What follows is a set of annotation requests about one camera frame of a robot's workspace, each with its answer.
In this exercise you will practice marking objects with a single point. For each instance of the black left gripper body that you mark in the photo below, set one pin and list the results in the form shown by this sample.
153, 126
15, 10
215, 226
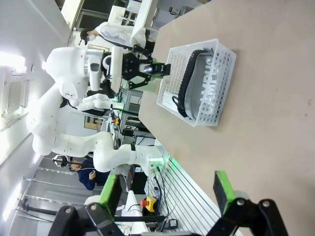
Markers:
130, 66

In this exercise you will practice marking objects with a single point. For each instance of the white perforated plastic basket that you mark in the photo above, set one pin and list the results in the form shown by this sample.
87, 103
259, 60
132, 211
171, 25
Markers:
222, 73

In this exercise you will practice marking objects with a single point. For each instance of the white board panel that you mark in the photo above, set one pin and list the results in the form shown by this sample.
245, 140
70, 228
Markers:
144, 17

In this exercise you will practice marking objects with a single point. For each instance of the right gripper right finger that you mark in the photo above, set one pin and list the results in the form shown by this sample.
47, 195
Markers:
225, 191

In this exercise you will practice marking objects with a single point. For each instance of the ceiling air conditioner unit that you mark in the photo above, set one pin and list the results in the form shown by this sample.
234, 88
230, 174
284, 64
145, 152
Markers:
13, 96

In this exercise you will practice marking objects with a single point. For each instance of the gray pouch with black zipper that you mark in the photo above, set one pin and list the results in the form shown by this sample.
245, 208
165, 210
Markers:
201, 81

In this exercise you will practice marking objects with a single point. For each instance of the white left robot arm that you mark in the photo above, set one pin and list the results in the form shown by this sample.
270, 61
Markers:
66, 145

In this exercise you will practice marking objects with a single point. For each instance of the small black box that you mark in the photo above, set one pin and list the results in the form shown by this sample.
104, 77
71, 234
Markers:
128, 132

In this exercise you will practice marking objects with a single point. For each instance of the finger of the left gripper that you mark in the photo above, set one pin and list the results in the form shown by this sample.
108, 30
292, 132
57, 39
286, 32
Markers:
142, 79
145, 55

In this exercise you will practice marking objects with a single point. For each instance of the black power adapter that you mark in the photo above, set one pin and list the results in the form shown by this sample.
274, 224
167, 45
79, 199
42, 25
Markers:
173, 223

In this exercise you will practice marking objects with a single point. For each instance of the seated person in dark blue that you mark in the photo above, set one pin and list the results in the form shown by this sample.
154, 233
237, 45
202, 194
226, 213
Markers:
85, 175

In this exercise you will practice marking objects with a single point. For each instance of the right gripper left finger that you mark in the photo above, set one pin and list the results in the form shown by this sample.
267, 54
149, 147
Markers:
109, 194

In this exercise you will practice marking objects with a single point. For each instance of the metal equipment rack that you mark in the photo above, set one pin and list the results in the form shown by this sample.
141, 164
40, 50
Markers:
131, 108

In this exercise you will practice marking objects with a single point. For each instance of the person in light blue sweatshirt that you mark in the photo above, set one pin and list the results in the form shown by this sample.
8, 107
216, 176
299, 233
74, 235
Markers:
115, 34

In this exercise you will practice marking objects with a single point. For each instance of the yellow emergency stop button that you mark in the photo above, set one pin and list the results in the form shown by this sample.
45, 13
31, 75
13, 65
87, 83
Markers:
148, 204

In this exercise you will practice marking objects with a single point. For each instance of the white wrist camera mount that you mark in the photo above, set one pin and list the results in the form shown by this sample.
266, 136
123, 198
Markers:
116, 66

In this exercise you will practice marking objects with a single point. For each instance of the black rectangular device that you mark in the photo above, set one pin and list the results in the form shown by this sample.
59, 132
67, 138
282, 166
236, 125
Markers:
160, 69

